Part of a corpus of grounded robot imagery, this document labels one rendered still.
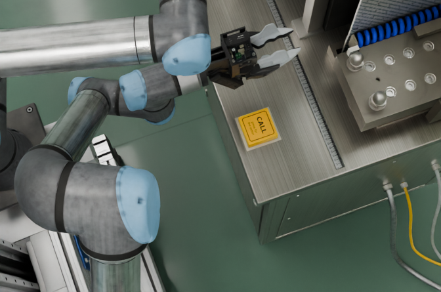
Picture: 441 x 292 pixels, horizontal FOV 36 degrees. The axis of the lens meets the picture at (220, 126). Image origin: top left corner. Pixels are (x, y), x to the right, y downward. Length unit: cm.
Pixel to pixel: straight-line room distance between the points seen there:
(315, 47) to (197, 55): 63
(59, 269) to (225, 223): 85
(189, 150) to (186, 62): 145
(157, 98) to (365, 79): 44
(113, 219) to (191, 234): 135
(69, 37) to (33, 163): 21
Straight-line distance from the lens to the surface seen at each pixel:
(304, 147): 154
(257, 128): 152
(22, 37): 109
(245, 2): 166
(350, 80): 146
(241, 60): 133
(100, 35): 106
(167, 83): 132
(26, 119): 171
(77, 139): 125
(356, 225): 244
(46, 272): 172
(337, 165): 153
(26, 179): 112
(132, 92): 133
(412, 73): 149
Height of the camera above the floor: 238
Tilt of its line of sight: 73 degrees down
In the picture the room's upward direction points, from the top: 6 degrees counter-clockwise
